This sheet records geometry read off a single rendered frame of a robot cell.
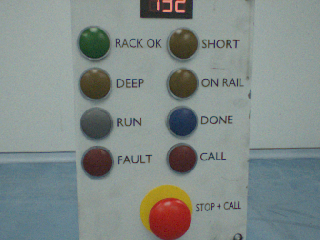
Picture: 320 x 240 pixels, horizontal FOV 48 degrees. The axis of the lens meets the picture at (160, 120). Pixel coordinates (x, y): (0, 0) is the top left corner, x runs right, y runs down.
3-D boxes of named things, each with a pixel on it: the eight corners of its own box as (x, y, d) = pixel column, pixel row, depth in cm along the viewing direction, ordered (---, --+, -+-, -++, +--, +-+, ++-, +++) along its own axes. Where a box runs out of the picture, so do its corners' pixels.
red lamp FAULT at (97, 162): (113, 177, 33) (112, 148, 33) (82, 178, 33) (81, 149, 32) (113, 175, 34) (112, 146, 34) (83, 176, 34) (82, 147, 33)
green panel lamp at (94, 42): (110, 58, 32) (109, 26, 31) (78, 58, 31) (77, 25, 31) (110, 59, 32) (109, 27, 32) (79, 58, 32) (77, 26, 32)
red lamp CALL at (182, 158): (197, 173, 34) (197, 145, 34) (168, 175, 34) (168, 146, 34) (195, 171, 35) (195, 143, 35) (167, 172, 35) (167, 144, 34)
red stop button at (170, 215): (193, 242, 33) (193, 200, 32) (149, 245, 32) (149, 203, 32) (182, 221, 37) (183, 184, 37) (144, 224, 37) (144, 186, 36)
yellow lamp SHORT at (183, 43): (199, 59, 33) (199, 27, 32) (169, 59, 32) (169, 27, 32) (196, 59, 34) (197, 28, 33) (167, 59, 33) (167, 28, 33)
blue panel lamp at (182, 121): (197, 136, 34) (198, 107, 33) (169, 137, 33) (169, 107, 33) (195, 135, 35) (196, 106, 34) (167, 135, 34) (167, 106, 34)
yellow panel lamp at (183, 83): (198, 98, 33) (198, 68, 33) (169, 98, 33) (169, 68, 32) (196, 97, 34) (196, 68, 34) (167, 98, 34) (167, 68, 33)
